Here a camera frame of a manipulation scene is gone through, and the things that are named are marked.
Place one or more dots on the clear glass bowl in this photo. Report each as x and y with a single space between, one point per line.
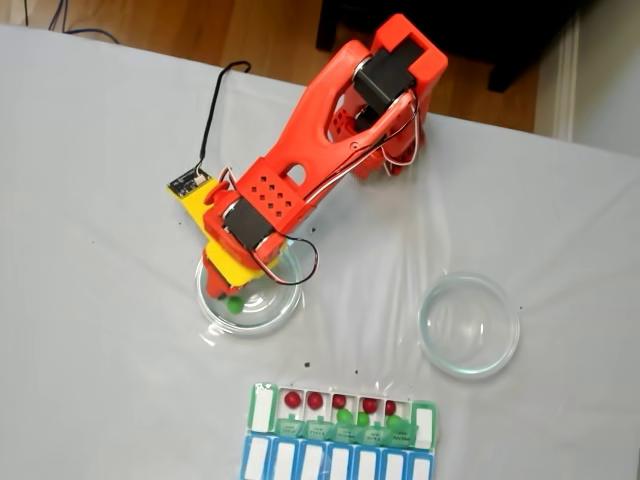
470 325
280 310

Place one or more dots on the white plastic table cover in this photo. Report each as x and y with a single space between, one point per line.
100 150

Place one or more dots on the green weekly pill organizer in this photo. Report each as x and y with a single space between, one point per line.
260 407

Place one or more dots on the blue weekly pill organizer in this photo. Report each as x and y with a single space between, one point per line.
287 460

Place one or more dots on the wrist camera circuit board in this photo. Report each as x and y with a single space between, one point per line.
189 182

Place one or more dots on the white wall trim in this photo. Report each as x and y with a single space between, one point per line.
567 75

